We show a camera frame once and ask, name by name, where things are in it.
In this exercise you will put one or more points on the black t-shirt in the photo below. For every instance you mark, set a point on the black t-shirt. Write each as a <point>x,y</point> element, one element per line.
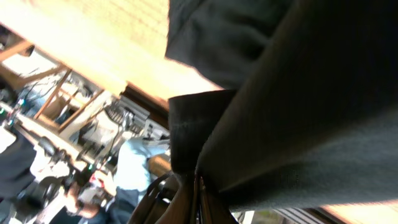
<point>306,114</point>

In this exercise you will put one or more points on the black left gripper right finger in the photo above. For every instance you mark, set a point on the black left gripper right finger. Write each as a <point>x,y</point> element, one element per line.
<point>212,209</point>

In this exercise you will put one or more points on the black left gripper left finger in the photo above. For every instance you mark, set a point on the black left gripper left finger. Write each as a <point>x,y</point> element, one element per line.
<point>166,201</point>

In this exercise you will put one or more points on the wooden frame workbench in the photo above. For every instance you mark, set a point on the wooden frame workbench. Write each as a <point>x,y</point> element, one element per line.
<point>15,91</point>

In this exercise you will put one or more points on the person in light shirt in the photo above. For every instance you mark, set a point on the person in light shirt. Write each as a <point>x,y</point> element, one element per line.
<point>127,185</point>

